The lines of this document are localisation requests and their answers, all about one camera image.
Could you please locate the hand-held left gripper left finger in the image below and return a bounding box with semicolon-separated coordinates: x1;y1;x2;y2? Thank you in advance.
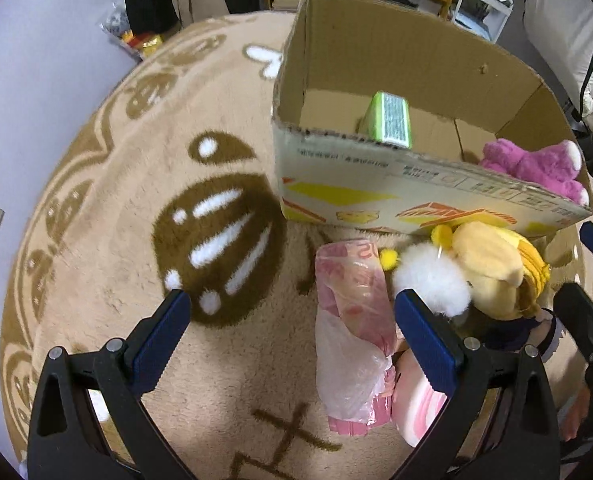
26;289;197;480

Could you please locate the beige round patterned rug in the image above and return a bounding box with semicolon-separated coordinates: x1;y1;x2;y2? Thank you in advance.
0;10;593;480

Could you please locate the clear bag of small things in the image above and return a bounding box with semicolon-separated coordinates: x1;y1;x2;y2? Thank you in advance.
96;2;133;40

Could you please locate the pink and white plush cushion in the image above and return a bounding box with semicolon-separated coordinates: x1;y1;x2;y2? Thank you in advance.
391;347;450;449

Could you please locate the green rectangular pack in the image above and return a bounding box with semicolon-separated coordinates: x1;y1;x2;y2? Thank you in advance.
358;91;414;150

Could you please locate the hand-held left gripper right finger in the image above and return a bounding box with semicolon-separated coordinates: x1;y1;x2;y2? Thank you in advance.
391;287;562;480

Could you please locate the pink pack in plastic bag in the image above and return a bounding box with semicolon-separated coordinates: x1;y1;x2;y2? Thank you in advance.
313;240;400;435

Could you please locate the pink plush toy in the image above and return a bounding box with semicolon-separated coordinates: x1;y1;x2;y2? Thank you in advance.
478;138;591;206

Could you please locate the black cable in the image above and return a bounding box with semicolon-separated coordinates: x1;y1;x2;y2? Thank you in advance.
571;20;593;123

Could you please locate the white metal cart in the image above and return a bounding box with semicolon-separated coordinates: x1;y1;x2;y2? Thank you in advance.
449;0;516;43

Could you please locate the red and yellow package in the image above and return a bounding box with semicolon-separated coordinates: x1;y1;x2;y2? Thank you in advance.
124;31;166;60

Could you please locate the white fluffy plush toy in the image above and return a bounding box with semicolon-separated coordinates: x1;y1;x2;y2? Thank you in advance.
381;223;473;319

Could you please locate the yellow-haired plush doll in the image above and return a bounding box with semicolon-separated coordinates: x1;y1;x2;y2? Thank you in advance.
451;221;593;442

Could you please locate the brown cardboard box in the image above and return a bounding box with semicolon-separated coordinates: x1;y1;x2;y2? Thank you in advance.
270;0;593;239

